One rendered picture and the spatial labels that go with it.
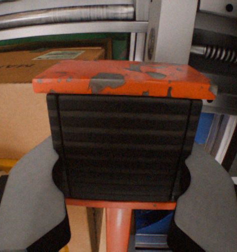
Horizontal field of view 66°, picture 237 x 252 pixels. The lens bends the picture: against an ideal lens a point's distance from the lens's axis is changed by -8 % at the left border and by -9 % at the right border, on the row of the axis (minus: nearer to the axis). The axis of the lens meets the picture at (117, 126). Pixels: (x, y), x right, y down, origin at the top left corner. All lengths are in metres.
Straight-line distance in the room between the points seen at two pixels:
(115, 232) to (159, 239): 0.35
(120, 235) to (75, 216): 0.24
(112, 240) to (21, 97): 0.21
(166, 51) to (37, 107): 0.18
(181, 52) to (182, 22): 0.03
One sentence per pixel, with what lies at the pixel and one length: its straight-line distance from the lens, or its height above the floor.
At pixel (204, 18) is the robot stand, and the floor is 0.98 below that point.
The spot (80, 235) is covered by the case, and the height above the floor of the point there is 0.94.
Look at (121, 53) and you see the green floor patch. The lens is 1.19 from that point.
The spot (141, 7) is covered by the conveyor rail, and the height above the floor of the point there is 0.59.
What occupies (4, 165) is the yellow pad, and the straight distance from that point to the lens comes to 0.35.
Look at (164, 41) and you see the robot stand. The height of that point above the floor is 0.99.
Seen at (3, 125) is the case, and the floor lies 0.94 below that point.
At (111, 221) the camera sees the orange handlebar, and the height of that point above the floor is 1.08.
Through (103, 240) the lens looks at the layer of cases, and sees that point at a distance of 1.28.
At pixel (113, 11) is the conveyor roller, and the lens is 0.63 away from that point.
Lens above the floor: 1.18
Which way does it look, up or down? 62 degrees down
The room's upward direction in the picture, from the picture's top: 175 degrees counter-clockwise
